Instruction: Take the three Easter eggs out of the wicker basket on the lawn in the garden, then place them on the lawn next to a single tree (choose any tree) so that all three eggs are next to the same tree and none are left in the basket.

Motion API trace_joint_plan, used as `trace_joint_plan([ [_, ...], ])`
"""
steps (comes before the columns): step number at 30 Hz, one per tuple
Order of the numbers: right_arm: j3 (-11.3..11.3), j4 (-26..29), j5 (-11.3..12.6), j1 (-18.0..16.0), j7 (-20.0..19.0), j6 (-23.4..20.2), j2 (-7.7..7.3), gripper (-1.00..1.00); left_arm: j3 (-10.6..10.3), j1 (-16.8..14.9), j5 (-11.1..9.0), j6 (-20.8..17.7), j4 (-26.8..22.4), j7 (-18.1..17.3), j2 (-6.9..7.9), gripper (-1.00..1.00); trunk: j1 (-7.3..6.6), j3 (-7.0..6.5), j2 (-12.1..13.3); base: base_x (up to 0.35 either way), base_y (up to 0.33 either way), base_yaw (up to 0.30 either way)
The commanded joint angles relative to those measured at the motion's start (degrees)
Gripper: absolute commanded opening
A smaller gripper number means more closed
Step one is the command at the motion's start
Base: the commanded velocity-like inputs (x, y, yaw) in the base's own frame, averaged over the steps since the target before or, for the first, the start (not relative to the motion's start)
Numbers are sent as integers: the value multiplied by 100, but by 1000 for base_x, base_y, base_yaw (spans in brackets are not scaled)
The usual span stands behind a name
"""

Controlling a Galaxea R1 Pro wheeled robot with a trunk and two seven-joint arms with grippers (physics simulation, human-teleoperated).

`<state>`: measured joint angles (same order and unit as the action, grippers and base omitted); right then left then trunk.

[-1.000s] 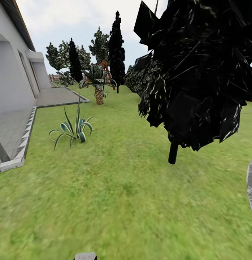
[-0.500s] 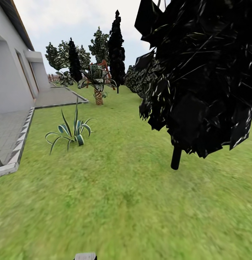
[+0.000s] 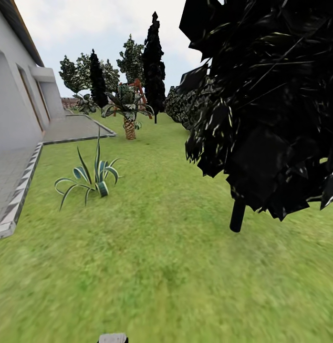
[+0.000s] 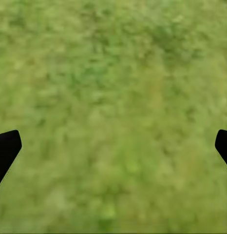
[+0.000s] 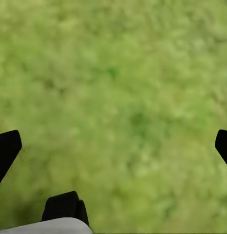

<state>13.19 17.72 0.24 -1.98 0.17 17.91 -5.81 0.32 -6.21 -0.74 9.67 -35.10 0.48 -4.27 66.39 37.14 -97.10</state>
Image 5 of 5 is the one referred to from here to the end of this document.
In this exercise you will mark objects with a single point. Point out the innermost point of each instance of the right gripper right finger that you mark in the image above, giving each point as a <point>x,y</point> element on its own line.
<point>221,144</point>

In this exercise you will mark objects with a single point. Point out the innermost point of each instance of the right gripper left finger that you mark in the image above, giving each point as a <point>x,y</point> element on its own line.
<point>10,145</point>

